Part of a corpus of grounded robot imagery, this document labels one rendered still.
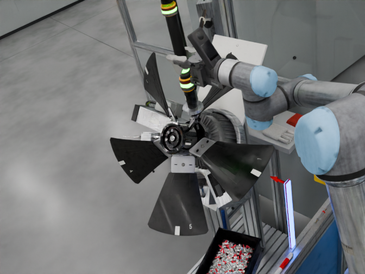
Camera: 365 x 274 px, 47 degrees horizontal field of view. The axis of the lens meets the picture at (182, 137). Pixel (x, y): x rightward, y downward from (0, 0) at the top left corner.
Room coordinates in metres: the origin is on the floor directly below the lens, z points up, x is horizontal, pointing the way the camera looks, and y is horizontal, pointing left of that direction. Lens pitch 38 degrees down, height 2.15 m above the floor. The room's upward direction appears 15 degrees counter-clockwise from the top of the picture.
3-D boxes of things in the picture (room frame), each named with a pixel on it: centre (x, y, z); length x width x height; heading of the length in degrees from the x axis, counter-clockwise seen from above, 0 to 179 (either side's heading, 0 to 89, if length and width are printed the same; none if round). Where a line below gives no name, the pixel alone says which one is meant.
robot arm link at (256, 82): (0.95, -0.23, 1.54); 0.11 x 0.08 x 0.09; 38
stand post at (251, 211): (1.48, -0.24, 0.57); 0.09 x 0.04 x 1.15; 37
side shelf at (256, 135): (1.59, -0.43, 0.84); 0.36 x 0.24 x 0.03; 37
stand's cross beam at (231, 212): (1.41, -0.15, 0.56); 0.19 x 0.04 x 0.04; 127
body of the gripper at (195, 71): (1.08, -0.13, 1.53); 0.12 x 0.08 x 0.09; 38
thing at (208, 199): (1.19, -0.04, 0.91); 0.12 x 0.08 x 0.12; 127
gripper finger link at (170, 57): (1.14, -0.04, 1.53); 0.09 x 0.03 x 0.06; 48
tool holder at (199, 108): (1.17, -0.06, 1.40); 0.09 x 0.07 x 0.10; 162
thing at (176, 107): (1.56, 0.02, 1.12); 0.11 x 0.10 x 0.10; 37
